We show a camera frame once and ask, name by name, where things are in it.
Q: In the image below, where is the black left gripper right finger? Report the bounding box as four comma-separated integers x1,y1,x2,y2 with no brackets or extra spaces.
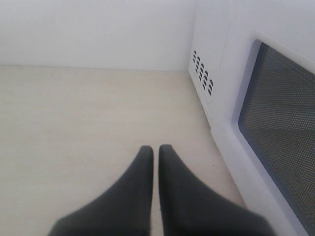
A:
158,145,276,236

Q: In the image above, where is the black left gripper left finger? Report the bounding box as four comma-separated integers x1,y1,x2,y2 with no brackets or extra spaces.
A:
49,146,154,236

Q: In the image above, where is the white microwave door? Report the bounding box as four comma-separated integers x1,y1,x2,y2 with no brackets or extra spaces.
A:
211,0,315,236

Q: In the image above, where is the white microwave oven body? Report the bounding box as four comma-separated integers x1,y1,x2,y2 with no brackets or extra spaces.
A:
188,0,233,125

